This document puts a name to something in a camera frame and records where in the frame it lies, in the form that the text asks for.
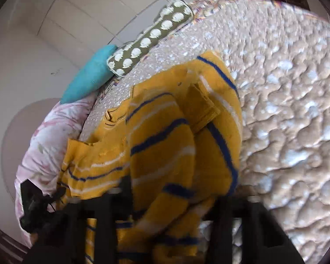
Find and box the olive pillow with white dots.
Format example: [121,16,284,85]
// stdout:
[107,0,195,77]

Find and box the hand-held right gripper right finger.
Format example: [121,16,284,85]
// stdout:
[207,194,306,264]

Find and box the teal pillow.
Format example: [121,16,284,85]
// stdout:
[61,44,119,104]

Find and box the pink floral blanket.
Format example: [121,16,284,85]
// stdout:
[14,95,98,249]

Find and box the beige textured bed cover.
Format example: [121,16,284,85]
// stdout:
[78,0,330,262]

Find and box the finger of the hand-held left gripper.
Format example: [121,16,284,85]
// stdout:
[19,179,68,234]

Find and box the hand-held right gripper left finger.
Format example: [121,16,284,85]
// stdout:
[23,174,135,264]

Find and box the yellow blue-striped shirt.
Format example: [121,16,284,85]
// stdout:
[56,50,244,264]

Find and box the dark wooden bed frame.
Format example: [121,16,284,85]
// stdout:
[0,229,33,264]

